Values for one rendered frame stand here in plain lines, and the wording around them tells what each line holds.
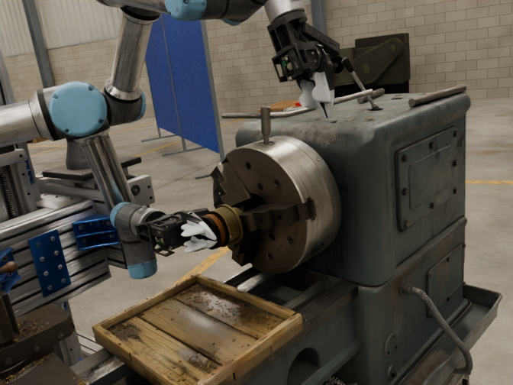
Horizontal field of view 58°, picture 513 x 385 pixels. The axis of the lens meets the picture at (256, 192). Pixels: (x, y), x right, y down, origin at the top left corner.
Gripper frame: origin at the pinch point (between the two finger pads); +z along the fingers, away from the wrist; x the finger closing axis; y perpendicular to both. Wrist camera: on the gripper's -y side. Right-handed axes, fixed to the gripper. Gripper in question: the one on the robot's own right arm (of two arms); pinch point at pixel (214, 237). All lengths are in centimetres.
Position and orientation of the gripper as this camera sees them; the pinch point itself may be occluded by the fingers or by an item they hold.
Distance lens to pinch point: 97.9
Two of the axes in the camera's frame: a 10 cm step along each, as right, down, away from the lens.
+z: 7.0, 1.2, -7.0
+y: -7.0, 2.8, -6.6
